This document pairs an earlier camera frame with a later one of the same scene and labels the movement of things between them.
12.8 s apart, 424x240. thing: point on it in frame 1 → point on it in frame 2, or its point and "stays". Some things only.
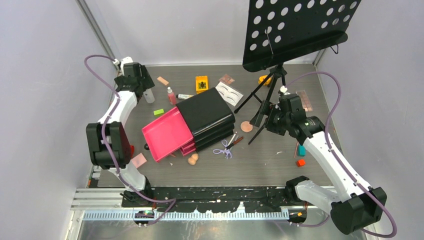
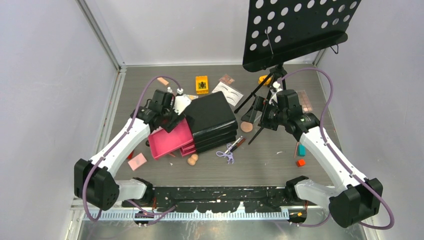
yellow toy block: [202, 83] stays
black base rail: [257, 199] stays
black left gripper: [147, 83] → [176, 119]
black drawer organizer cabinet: [209, 117] stays
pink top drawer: [167, 134] stays
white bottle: [149, 96] → [181, 102]
